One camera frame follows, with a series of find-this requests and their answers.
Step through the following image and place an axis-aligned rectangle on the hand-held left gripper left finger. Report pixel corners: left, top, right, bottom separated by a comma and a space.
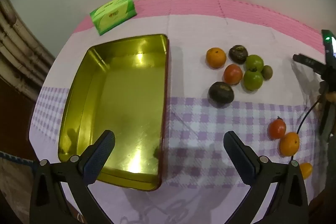
29, 130, 116, 224

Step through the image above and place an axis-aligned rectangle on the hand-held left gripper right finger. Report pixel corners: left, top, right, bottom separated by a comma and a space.
223, 131, 309, 224

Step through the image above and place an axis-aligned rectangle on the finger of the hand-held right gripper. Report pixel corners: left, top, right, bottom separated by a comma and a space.
293, 54, 327, 77

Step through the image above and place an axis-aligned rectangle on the brown kiwi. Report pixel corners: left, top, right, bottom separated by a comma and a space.
262, 65, 273, 80

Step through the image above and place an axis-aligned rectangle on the red tomato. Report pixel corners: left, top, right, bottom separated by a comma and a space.
224, 64, 243, 85
267, 116, 286, 140

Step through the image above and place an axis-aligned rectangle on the round orange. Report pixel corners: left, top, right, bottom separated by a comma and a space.
279, 132, 300, 157
205, 47, 227, 69

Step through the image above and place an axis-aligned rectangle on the dark round fruit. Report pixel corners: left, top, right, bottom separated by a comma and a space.
208, 81, 235, 108

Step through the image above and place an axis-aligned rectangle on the gold metal tin tray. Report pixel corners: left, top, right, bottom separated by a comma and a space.
58, 34, 170, 191

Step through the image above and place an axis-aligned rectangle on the yellow-orange citrus fruit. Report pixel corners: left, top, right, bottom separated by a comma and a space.
299, 162, 313, 180

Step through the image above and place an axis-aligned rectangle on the green round fruit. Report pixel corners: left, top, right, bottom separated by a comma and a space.
243, 69, 264, 91
245, 54, 264, 72

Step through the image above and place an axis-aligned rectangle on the dark wrinkled mangosteen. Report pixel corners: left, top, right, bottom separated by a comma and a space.
228, 45, 248, 64

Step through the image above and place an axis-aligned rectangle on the beige cloth with blue trim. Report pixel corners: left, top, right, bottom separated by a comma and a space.
0, 151, 37, 224

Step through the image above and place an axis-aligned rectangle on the green tissue pack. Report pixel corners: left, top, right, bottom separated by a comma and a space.
89, 0, 137, 36

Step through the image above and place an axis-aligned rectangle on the black cable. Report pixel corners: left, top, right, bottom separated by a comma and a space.
290, 98, 322, 161

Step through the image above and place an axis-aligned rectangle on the bamboo furniture frame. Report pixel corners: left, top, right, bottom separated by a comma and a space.
0, 0, 56, 102

